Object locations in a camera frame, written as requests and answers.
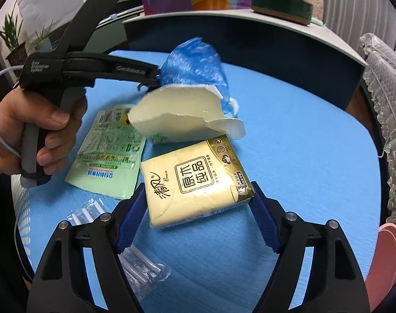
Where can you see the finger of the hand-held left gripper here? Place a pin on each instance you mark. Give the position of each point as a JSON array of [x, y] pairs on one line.
[[129, 70]]

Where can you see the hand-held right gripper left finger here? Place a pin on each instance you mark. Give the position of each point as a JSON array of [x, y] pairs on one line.
[[129, 221]]

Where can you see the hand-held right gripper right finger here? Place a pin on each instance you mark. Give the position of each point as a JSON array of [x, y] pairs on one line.
[[265, 221]]

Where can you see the torn white paper cup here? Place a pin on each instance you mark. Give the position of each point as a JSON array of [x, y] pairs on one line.
[[172, 111]]

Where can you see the yellow tissue pack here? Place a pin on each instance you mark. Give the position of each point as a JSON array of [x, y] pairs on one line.
[[191, 186]]

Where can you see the person's left hand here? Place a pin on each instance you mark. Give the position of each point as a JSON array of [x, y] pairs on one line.
[[12, 114]]

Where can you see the green potted plant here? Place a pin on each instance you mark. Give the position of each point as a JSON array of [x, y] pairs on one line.
[[43, 40], [12, 39]]

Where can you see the clear plastic straw packet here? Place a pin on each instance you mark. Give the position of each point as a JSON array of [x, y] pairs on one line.
[[142, 267]]

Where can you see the blue white stick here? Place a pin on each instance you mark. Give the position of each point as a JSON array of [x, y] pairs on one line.
[[113, 15]]

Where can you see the light green plastic pouch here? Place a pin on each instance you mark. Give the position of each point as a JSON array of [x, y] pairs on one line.
[[103, 169]]

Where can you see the blue plastic bag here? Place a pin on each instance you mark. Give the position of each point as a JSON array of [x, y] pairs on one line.
[[191, 62]]

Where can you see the grey television dust cover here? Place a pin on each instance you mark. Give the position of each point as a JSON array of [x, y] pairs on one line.
[[48, 0]]

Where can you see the pink stool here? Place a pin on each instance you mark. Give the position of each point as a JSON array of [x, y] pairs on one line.
[[387, 254]]

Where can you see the grey white coffee table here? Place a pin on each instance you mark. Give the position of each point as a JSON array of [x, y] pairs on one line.
[[282, 45]]

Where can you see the dark green round tin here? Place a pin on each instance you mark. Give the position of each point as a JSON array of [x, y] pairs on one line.
[[279, 6]]

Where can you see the grey quilted sofa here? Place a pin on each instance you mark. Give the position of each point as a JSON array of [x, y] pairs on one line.
[[387, 88]]

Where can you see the grey sheer curtain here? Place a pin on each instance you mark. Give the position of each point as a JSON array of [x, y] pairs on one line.
[[354, 6]]

